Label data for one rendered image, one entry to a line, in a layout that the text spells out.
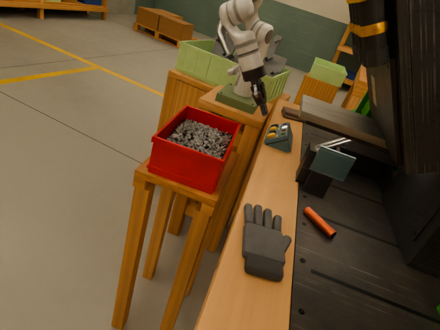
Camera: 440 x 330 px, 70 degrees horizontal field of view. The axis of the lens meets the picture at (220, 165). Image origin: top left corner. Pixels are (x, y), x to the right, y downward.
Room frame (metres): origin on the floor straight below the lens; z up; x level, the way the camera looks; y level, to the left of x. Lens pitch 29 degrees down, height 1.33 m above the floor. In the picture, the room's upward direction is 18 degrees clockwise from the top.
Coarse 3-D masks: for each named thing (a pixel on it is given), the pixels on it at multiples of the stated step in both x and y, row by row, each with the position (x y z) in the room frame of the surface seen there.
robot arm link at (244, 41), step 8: (224, 8) 1.02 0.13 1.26; (224, 16) 1.02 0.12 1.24; (224, 24) 1.02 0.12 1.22; (232, 24) 1.03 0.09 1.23; (232, 32) 1.02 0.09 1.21; (240, 32) 1.02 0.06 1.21; (248, 32) 1.02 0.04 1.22; (232, 40) 1.02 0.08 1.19; (240, 40) 1.00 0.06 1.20; (248, 40) 1.01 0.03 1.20; (256, 40) 1.03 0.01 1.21; (240, 48) 1.01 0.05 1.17; (248, 48) 1.00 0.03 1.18; (256, 48) 1.02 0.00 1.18
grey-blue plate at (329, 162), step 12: (324, 156) 0.77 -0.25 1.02; (336, 156) 0.77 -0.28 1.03; (348, 156) 0.77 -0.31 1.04; (312, 168) 0.77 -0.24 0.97; (324, 168) 0.77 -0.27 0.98; (336, 168) 0.77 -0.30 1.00; (348, 168) 0.77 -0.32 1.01; (312, 180) 0.77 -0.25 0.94; (324, 180) 0.76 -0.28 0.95; (312, 192) 0.77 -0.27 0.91; (324, 192) 0.76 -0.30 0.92
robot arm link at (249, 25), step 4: (252, 0) 1.36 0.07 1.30; (256, 0) 1.36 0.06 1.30; (260, 0) 1.37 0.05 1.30; (256, 4) 1.37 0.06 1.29; (260, 4) 1.39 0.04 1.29; (256, 8) 1.40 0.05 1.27; (256, 12) 1.45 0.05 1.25; (256, 16) 1.49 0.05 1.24; (252, 20) 1.47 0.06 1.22; (256, 20) 1.50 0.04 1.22; (260, 20) 1.53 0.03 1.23; (248, 24) 1.47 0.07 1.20; (252, 24) 1.49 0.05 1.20; (248, 28) 1.48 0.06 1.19; (252, 28) 1.48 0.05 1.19
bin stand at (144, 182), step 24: (144, 168) 0.78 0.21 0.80; (144, 192) 0.76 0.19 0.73; (168, 192) 1.04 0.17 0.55; (192, 192) 0.74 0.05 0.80; (216, 192) 0.78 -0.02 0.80; (144, 216) 0.76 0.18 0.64; (168, 216) 1.07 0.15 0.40; (216, 216) 1.05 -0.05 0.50; (192, 240) 0.74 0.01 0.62; (192, 264) 0.74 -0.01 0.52; (120, 288) 0.76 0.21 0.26; (120, 312) 0.76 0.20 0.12; (168, 312) 0.74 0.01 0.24
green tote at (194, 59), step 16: (192, 48) 1.91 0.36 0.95; (208, 48) 2.31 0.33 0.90; (176, 64) 1.94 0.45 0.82; (192, 64) 1.91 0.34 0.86; (208, 64) 1.88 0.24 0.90; (224, 64) 1.85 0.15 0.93; (208, 80) 1.87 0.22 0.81; (224, 80) 1.84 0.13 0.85; (272, 80) 1.76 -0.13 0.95; (272, 96) 1.92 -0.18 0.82
